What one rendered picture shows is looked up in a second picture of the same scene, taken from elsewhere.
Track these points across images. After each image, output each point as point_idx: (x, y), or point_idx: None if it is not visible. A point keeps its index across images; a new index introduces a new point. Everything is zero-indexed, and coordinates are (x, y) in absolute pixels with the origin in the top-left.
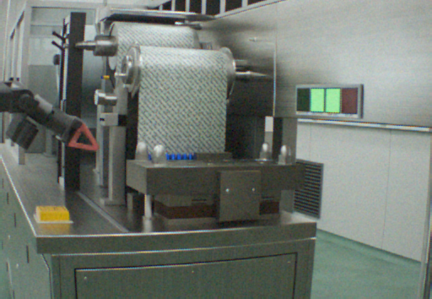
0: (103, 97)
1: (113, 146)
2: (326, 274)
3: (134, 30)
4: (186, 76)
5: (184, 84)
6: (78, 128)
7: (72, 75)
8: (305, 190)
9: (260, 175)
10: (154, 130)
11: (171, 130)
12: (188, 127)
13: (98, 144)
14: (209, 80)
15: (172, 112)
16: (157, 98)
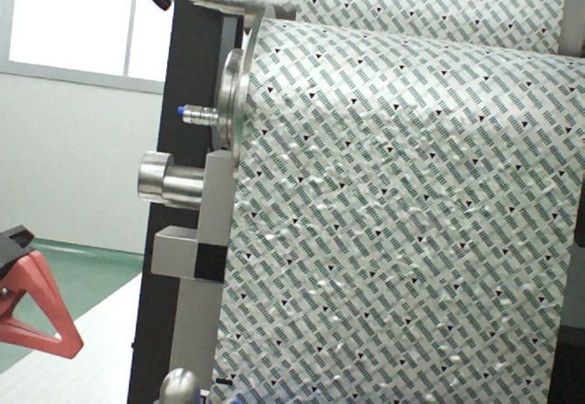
0: (156, 180)
1: (177, 341)
2: None
3: None
4: (420, 148)
5: (406, 178)
6: (2, 280)
7: (180, 87)
8: None
9: None
10: (279, 323)
11: (341, 333)
12: (406, 330)
13: (77, 340)
14: (509, 171)
15: (351, 271)
16: (299, 214)
